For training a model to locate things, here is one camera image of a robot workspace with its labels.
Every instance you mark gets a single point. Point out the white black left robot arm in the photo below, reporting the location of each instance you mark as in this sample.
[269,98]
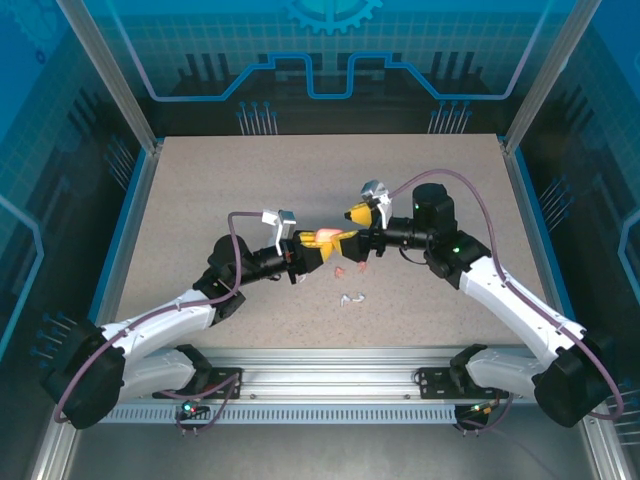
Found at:
[165,325]

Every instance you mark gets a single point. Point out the small LED connector board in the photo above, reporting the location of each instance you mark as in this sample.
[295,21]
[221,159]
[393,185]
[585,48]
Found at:
[479,410]
[192,409]

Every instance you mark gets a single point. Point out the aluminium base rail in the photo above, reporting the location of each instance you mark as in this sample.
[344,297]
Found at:
[325,372]

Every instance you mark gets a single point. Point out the blue aluminium table side rail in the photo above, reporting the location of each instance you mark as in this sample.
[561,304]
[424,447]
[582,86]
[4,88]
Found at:
[126,240]
[527,200]

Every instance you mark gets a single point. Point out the aluminium frame post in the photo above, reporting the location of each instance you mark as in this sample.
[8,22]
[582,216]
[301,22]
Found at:
[545,85]
[107,75]

